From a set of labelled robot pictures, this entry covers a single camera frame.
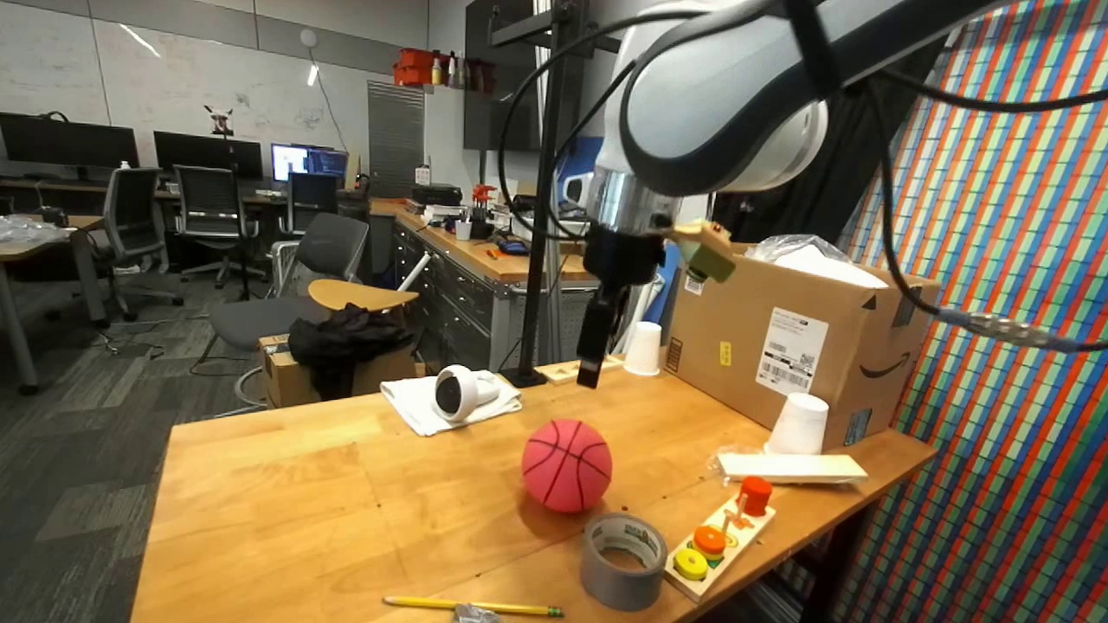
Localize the wooden workbench with drawers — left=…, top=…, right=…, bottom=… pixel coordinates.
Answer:
left=366, top=193, right=602, bottom=373

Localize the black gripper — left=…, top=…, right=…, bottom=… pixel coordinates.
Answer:
left=575, top=226, right=673, bottom=393

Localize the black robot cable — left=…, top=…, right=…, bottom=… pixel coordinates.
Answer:
left=868, top=65, right=1108, bottom=358
left=494, top=4, right=695, bottom=245

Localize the round wooden stool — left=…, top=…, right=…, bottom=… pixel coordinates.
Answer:
left=303, top=274, right=421, bottom=320

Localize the cardboard shipping box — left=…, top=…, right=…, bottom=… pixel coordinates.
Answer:
left=664, top=236, right=942, bottom=450

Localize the multicolour patterned backdrop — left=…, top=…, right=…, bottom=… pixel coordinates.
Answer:
left=794, top=0, right=1108, bottom=623

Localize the white folded cloth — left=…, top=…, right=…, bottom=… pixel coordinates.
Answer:
left=376, top=373, right=525, bottom=440

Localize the pink rubber basketball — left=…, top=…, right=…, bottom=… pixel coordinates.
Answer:
left=519, top=416, right=617, bottom=516

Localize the white VR controller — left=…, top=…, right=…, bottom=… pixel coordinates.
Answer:
left=433, top=364, right=507, bottom=421

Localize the black backpack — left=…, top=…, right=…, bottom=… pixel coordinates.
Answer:
left=283, top=300, right=417, bottom=403

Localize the red stacking cylinder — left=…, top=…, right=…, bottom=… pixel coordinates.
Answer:
left=736, top=473, right=774, bottom=521

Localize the yellow pencil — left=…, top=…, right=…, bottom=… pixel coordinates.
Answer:
left=381, top=593, right=569, bottom=619

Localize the small cardboard box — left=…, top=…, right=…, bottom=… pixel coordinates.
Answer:
left=257, top=328, right=430, bottom=408

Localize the orange stacking ring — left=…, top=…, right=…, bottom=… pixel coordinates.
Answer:
left=694, top=523, right=732, bottom=562

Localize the grey office chair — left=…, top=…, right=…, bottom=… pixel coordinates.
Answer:
left=210, top=211, right=375, bottom=352

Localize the black office chair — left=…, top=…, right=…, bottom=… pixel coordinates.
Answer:
left=168, top=162, right=264, bottom=289
left=97, top=165, right=186, bottom=327

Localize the lit computer monitor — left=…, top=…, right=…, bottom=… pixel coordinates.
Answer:
left=266, top=140, right=348, bottom=187

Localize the wooden strip with holes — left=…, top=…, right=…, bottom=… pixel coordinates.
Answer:
left=532, top=352, right=635, bottom=387

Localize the white flat board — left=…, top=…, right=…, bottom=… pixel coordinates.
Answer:
left=714, top=447, right=868, bottom=490

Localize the white plastic bag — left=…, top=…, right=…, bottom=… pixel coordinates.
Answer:
left=747, top=233, right=893, bottom=292

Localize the grey duct tape roll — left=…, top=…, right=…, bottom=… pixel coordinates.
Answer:
left=578, top=514, right=673, bottom=614

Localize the yellow stacking ring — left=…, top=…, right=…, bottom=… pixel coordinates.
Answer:
left=673, top=546, right=714, bottom=585

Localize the white paper cup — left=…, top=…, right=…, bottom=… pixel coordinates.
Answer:
left=765, top=393, right=835, bottom=457
left=618, top=320, right=669, bottom=381

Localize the black computer monitor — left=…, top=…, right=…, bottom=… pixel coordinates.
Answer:
left=152, top=128, right=266, bottom=180
left=0, top=110, right=141, bottom=169

